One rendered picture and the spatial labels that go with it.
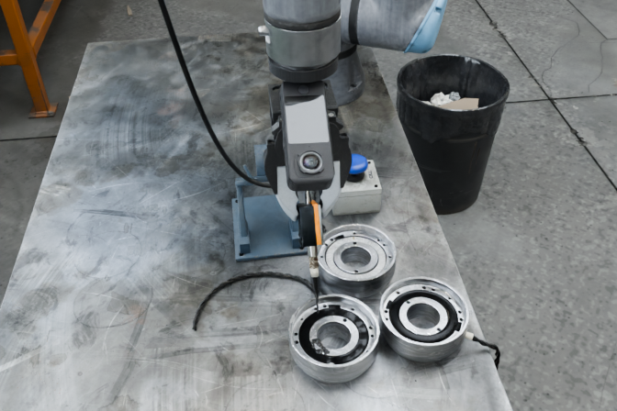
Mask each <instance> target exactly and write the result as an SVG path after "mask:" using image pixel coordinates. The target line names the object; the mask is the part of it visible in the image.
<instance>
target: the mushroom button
mask: <svg viewBox="0 0 617 411"><path fill-rule="evenodd" d="M367 167H368V161H367V160H366V158H365V157H364V156H362V155H359V154H352V167H351V170H350V172H349V174H350V175H352V176H356V175H357V174H358V173H362V172H364V171H366V169H367Z"/></svg>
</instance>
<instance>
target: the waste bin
mask: <svg viewBox="0 0 617 411"><path fill-rule="evenodd" d="M397 87H398V89H397V110H398V118H399V120H400V123H401V126H402V127H403V130H404V132H405V135H406V137H407V140H408V142H409V146H410V148H411V151H412V153H413V156H414V159H415V161H416V163H417V165H418V168H419V170H420V173H421V177H422V180H423V181H424V184H425V187H426V189H427V192H428V194H429V197H430V198H431V201H432V205H433V207H434V210H435V213H436V214H451V213H456V212H460V211H463V210H465V209H467V208H469V207H470V206H471V205H472V204H474V203H475V202H476V200H477V197H478V194H479V190H480V187H481V184H482V181H483V177H484V174H485V170H486V168H487V164H488V158H489V155H490V152H491V148H492V145H493V141H494V138H495V135H496V133H497V131H498V128H499V124H500V121H501V117H502V114H503V110H504V107H505V104H506V101H507V99H508V97H509V94H510V84H509V81H508V79H507V78H506V76H505V75H504V74H503V73H502V72H500V71H499V70H498V69H496V68H495V67H494V66H492V65H490V64H489V63H487V62H485V61H482V60H479V59H476V58H472V57H468V56H464V55H457V54H433V55H427V56H423V57H419V58H417V59H415V60H412V61H410V62H408V63H406V64H405V65H404V66H403V67H402V68H401V69H400V71H399V72H398V77H397ZM440 92H442V93H443V94H444V95H448V94H450V93H451V92H455V93H459V96H460V97H461V98H460V99H463V98H477V99H478V105H477V106H478V108H475V109H448V108H442V107H438V106H432V105H429V104H426V103H423V102H422V101H424V102H427V101H429V102H430V101H431V98H432V97H433V96H434V95H435V94H439V93H440ZM460 99H459V100H460Z"/></svg>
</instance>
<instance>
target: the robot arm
mask: <svg viewBox="0 0 617 411"><path fill-rule="evenodd" d="M446 4H447V0H263V7H264V23H265V26H260V27H258V32H259V35H260V36H265V41H266V52H267V54H268V63H269V70H270V72H271V73H272V74H273V75H274V76H275V77H277V78H279V79H281V80H283V82H282V83H277V84H268V92H269V106H270V120H271V130H272V134H273V137H274V139H268V140H267V141H266V147H267V148H266V150H265V151H264V170H265V175H266V177H267V180H268V182H269V184H270V185H271V187H272V189H273V192H274V194H275V196H276V198H277V200H278V202H279V204H280V206H282V208H283V210H284V211H285V213H286V214H287V215H288V216H289V217H290V218H291V219H292V220H293V221H297V219H298V216H299V214H298V207H297V202H298V196H297V191H316V190H319V193H320V202H319V204H320V209H321V216H322V218H324V217H325V216H327V215H328V214H329V212H330V211H331V209H332V208H333V206H334V205H335V203H336V201H337V199H338V197H339V195H340V193H341V191H342V189H343V187H344V185H345V182H346V180H347V177H348V174H349V172H350V170H351V167H352V153H351V150H350V147H349V137H348V134H347V133H346V132H345V133H340V131H339V130H341V129H342V128H343V123H342V121H341V120H340V119H339V118H338V106H343V105H346V104H349V103H351V102H353V101H354V100H356V99H358V98H359V97H360V96H361V95H362V94H363V92H364V90H365V73H364V70H363V67H362V63H361V61H360V58H359V55H358V52H357V45H361V46H367V47H374V48H380V49H386V50H398V51H403V52H404V53H407V52H414V53H426V52H428V51H430V50H431V49H432V47H433V44H434V42H435V40H436V38H437V35H438V32H439V28H440V25H441V23H442V20H443V14H444V10H445V7H446ZM279 88H280V89H279ZM275 89H278V90H277V92H275V91H274V90H275Z"/></svg>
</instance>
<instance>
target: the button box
mask: <svg viewBox="0 0 617 411"><path fill-rule="evenodd" d="M381 191H382V188H381V185H380V182H379V180H378V176H377V173H376V168H375V165H374V162H373V160H371V161H368V167H367V169H366V171H364V172H362V173H358V174H357V175H356V176H352V175H350V174H348V177H347V180H346V182H345V185H344V187H343V189H342V191H341V193H340V195H339V197H338V199H337V201H336V203H335V205H334V206H333V208H332V213H333V215H334V216H343V215H353V214H364V213H375V212H380V205H381Z"/></svg>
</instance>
